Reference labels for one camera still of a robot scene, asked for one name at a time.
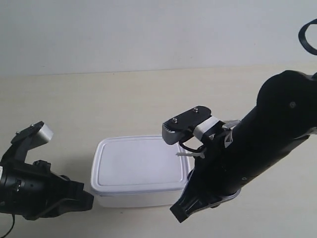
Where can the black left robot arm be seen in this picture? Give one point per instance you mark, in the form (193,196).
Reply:
(11,193)

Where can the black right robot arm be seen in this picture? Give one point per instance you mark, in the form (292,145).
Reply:
(233,153)

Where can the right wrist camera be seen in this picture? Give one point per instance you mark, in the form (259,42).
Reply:
(193,122)

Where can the white lidded plastic container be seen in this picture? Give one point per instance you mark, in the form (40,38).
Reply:
(138,171)

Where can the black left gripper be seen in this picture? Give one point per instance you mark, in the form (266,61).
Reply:
(48,195)

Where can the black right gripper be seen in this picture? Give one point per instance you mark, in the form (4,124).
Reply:
(203,189)

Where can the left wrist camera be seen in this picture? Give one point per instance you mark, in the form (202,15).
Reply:
(29,138)

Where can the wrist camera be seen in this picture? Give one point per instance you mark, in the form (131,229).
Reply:
(193,122)
(29,138)

